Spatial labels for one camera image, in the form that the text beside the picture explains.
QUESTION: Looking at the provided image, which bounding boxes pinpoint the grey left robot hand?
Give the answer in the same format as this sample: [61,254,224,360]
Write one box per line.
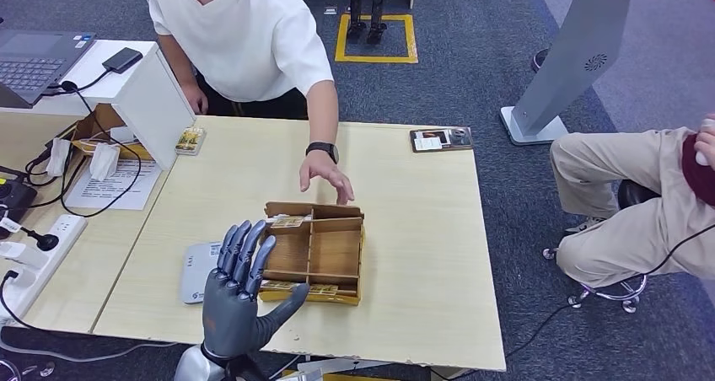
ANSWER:
[202,219,310,361]

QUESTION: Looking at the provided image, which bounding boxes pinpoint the person's left hand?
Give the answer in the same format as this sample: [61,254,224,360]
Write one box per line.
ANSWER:
[298,150,357,207]

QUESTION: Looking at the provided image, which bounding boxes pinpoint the person's right hand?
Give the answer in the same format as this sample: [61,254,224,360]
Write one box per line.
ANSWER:
[181,82,210,116]

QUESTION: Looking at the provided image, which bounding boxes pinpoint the person's hand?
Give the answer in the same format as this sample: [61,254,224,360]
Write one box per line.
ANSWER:
[694,115,715,169]

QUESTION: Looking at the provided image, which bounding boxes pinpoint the grey card reader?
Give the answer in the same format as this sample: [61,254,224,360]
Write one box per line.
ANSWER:
[180,241,224,306]

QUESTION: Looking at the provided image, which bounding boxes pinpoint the wooden compartment box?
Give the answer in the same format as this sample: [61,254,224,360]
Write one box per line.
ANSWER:
[257,201,366,307]

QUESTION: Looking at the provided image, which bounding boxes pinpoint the yellow printed card stack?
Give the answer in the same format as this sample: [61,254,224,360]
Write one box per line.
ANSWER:
[175,126,207,158]

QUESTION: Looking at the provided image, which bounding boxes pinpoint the person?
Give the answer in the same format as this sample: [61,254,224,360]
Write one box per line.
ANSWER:
[143,0,357,207]
[550,113,715,289]

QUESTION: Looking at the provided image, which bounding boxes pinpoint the black wristwatch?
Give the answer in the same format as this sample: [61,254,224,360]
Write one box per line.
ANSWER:
[304,141,340,164]

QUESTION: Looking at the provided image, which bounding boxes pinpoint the white riser stand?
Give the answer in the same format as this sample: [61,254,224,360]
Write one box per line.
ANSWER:
[0,39,196,172]

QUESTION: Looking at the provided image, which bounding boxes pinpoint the chrome stool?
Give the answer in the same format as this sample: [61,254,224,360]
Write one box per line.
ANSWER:
[541,179,663,316]

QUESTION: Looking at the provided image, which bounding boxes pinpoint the brown cardboard box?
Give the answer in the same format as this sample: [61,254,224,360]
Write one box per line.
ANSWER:
[69,105,154,163]

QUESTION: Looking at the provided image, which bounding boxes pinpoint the white paper tag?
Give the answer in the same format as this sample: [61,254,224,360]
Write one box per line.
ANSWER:
[88,143,121,184]
[44,138,72,180]

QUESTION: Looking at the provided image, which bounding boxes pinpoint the black printed placard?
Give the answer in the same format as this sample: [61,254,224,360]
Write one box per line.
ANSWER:
[409,126,475,154]

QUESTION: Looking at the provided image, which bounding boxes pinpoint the printed paper sheet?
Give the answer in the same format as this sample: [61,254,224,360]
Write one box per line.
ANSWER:
[64,159,163,213]

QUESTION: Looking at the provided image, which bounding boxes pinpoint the black robot legs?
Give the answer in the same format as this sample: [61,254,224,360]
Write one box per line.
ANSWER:
[345,0,390,46]

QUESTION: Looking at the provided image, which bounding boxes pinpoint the grey kiosk stand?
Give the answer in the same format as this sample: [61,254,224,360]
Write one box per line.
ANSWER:
[498,0,660,147]

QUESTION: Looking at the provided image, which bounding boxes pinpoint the grey laptop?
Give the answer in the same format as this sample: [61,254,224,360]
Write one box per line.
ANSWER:
[0,28,97,110]

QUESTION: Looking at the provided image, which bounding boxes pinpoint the dark round base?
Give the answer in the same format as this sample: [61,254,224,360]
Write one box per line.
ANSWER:
[530,47,551,73]

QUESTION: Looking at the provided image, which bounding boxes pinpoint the white power strip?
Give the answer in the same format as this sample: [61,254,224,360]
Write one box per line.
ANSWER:
[0,214,89,325]

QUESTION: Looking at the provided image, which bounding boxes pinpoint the black plug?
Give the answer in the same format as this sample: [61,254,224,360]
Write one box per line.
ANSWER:
[21,228,60,253]

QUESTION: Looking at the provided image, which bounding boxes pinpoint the black desk device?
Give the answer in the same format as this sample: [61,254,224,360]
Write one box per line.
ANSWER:
[0,178,37,240]

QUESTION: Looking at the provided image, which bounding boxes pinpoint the white power adapter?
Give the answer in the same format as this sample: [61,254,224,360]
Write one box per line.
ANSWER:
[0,243,51,271]

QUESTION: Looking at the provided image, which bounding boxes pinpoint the grey floor cable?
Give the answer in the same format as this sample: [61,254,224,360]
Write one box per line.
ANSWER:
[0,339,177,364]

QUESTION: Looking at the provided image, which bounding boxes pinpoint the black floor cable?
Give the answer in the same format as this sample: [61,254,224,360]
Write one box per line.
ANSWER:
[505,224,715,364]

